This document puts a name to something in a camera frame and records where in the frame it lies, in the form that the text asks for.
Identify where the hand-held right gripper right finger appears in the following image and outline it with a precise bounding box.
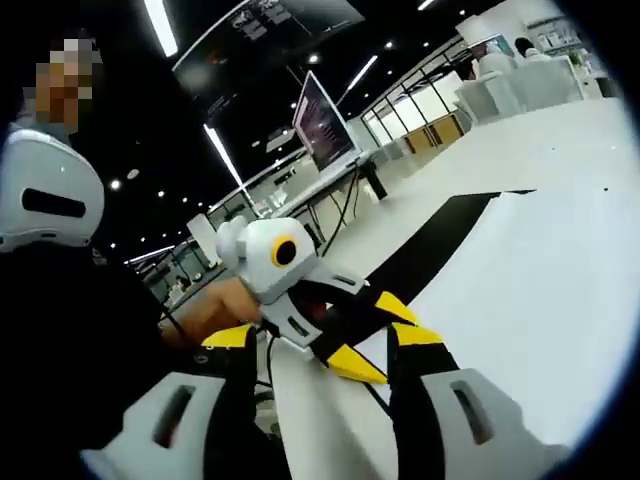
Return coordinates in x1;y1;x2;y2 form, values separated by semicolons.
387;322;574;480

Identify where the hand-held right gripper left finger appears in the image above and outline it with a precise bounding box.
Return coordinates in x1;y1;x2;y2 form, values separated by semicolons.
79;322;259;480

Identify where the white bound document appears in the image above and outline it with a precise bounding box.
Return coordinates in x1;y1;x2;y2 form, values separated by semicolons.
272;192;640;480

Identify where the person's left hand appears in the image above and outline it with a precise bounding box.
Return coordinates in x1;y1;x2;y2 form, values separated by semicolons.
209;279;262;329

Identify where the white side table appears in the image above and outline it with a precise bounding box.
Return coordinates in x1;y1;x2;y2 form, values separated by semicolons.
207;148;389;241

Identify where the straight ceiling light strip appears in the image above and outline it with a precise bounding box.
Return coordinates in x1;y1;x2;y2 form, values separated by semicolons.
142;0;179;56
202;123;246;194

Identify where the large white-framed monitor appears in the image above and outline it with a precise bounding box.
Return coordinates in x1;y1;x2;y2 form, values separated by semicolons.
291;69;361;174

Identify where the yellow cabinet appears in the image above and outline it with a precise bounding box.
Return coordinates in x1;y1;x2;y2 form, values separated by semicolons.
404;113;471;154

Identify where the white chest-worn device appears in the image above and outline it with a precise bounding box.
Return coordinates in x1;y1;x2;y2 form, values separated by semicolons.
0;128;106;254

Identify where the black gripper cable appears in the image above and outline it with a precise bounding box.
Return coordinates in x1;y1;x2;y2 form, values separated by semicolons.
254;322;282;401

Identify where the black monitor cable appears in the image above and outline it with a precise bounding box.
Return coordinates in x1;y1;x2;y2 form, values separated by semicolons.
319;164;362;256

